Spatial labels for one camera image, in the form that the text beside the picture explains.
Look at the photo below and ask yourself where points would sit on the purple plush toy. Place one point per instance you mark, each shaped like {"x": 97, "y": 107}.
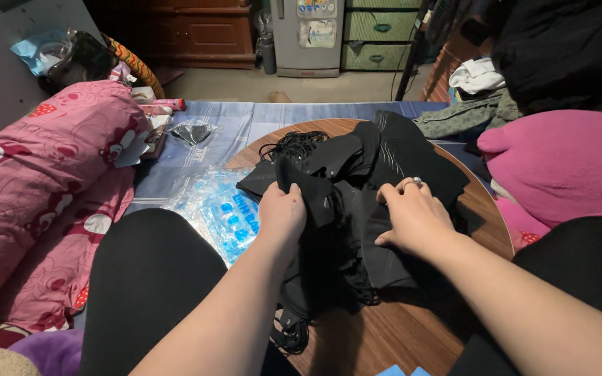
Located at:
{"x": 50, "y": 352}

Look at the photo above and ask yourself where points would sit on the brown slipper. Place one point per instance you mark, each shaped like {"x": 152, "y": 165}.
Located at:
{"x": 280, "y": 97}

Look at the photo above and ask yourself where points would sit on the clear bag with blue print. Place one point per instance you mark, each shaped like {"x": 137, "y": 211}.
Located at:
{"x": 217, "y": 209}

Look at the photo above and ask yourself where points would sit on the blue striped bed sheet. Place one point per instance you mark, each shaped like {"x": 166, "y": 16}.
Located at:
{"x": 228, "y": 125}

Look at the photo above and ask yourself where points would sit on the big pink plush toy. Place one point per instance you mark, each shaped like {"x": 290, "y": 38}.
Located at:
{"x": 562, "y": 162}

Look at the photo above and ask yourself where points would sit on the black face mask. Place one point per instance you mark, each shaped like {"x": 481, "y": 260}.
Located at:
{"x": 384, "y": 271}
{"x": 316, "y": 201}

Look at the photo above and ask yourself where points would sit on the pile of black masks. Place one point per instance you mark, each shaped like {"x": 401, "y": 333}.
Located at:
{"x": 410, "y": 151}

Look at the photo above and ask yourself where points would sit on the person's left hand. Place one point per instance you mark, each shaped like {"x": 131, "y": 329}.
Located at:
{"x": 282, "y": 217}

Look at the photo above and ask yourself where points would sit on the pink strawberry cushion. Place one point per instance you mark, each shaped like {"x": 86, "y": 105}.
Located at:
{"x": 523, "y": 227}

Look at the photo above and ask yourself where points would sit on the small flat box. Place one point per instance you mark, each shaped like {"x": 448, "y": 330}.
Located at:
{"x": 157, "y": 137}

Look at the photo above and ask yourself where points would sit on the small clear bag with mask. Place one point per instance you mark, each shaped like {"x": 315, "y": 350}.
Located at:
{"x": 192, "y": 133}

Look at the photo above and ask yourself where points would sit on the orange patterned hoop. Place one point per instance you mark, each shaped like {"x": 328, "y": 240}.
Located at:
{"x": 136, "y": 65}

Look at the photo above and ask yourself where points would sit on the black plastic bag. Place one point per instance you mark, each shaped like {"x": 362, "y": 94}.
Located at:
{"x": 81, "y": 62}

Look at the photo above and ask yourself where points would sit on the light blue packet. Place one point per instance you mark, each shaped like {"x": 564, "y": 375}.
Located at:
{"x": 403, "y": 371}

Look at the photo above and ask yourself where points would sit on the heap of black clothing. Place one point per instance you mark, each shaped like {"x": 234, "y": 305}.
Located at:
{"x": 567, "y": 52}

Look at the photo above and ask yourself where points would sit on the pale pink tube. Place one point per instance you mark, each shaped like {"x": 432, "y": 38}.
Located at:
{"x": 155, "y": 109}

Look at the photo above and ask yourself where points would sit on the white cloth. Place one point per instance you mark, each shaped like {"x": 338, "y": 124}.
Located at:
{"x": 476, "y": 76}

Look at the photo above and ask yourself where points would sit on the dark wooden cabinet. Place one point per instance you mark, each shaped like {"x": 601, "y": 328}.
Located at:
{"x": 186, "y": 31}

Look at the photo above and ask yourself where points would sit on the grey mini fridge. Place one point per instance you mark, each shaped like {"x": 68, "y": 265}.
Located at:
{"x": 306, "y": 39}

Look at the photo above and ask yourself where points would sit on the white paper card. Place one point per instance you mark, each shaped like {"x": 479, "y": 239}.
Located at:
{"x": 131, "y": 151}

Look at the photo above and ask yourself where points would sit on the pink strawberry bolster pillow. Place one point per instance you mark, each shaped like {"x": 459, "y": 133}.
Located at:
{"x": 34, "y": 167}

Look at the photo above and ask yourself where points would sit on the person's right hand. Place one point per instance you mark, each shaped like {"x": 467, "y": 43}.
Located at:
{"x": 418, "y": 219}

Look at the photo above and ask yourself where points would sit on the person's right leg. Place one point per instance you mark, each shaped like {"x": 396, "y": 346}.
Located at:
{"x": 583, "y": 261}

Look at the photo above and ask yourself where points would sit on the grey bottle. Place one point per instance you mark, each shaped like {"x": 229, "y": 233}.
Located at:
{"x": 268, "y": 55}

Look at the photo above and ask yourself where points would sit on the light blue plastic bag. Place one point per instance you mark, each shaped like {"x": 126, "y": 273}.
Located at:
{"x": 34, "y": 52}

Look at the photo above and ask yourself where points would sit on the black metal pole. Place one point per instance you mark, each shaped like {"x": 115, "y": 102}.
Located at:
{"x": 410, "y": 52}

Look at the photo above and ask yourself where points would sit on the green patterned garment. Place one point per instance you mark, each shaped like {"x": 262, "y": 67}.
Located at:
{"x": 468, "y": 116}

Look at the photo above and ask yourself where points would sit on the green drawer cabinet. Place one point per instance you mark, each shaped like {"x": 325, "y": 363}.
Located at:
{"x": 379, "y": 36}

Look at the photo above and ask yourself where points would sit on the pink strawberry blanket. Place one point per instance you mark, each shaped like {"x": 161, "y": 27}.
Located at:
{"x": 55, "y": 271}

